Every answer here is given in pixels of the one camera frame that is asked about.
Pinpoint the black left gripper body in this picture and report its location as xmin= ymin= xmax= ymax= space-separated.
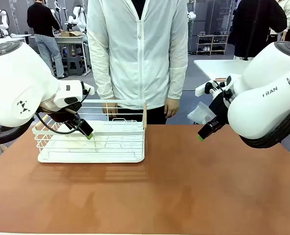
xmin=47 ymin=100 xmax=84 ymax=126

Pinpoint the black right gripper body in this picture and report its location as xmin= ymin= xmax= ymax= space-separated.
xmin=208 ymin=92 xmax=232 ymax=128

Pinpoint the white wire dish rack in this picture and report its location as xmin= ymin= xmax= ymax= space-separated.
xmin=31 ymin=99 xmax=147 ymax=164

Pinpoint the person's left forearm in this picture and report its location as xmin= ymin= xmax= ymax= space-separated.
xmin=166 ymin=65 xmax=189 ymax=100

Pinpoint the person's right forearm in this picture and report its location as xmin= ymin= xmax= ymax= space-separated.
xmin=87 ymin=46 xmax=117 ymax=100

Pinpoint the person's right hand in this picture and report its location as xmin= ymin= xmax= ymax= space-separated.
xmin=102 ymin=96 xmax=119 ymax=122

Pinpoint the person's left hand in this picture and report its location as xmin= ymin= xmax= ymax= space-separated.
xmin=164 ymin=97 xmax=180 ymax=119

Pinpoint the clear plastic bag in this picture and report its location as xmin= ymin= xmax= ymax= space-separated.
xmin=187 ymin=101 xmax=214 ymax=125

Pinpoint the white side table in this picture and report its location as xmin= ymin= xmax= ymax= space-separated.
xmin=193 ymin=59 xmax=255 ymax=86

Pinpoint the grey plastic step stool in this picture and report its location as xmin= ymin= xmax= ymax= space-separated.
xmin=66 ymin=55 xmax=84 ymax=76

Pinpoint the wooden shoe rack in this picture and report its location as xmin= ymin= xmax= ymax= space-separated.
xmin=196 ymin=34 xmax=229 ymax=56

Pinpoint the grey work table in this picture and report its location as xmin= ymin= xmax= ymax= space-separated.
xmin=29 ymin=35 xmax=92 ymax=75

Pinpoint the open cardboard box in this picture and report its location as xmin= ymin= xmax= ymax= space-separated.
xmin=59 ymin=30 xmax=85 ymax=38

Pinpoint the person in white jacket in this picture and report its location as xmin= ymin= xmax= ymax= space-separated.
xmin=87 ymin=0 xmax=189 ymax=125

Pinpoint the white standing desk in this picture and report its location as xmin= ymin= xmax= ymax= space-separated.
xmin=0 ymin=34 xmax=32 ymax=47

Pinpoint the person in black sweater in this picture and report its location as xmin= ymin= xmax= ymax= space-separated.
xmin=26 ymin=0 xmax=69 ymax=80

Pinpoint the thin black cable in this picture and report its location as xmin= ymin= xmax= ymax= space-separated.
xmin=35 ymin=87 xmax=92 ymax=135

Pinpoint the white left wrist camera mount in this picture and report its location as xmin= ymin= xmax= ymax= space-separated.
xmin=80 ymin=81 xmax=96 ymax=96

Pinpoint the black right arm cable sleeve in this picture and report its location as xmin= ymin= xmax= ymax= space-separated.
xmin=240 ymin=101 xmax=290 ymax=149

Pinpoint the black arm cable sleeve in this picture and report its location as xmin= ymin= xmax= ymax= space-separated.
xmin=0 ymin=117 xmax=35 ymax=145
xmin=240 ymin=101 xmax=290 ymax=149

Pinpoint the black left arm cable sleeve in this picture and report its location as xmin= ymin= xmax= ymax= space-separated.
xmin=0 ymin=117 xmax=35 ymax=145

